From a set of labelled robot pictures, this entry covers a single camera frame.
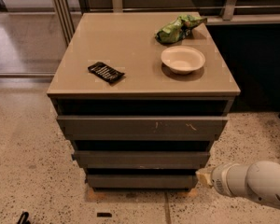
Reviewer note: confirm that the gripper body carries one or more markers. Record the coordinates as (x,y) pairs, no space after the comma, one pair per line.
(218,177)

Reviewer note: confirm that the grey drawer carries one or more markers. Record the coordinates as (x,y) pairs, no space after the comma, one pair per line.
(141,159)
(136,128)
(142,181)

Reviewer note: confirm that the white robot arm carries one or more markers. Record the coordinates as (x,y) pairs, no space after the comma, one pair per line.
(258,182)

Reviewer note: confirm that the grey drawer cabinet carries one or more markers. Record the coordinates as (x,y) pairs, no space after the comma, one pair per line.
(125,41)

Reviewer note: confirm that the grey bottom drawer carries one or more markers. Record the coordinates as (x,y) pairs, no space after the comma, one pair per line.
(142,181)

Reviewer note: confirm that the grey top drawer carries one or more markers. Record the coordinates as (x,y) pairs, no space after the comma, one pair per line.
(136,128)

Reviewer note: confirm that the white paper bowl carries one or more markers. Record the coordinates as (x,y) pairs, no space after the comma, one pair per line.
(182,60)

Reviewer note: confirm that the black snack packet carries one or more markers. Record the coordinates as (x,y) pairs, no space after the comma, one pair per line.
(105,72)

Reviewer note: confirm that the green chip bag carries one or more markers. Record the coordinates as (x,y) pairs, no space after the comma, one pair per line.
(178,29)

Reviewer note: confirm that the black object bottom left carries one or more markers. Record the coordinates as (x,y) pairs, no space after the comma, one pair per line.
(24,218)

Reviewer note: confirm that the metal railing frame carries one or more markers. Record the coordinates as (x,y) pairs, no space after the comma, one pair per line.
(218,12)

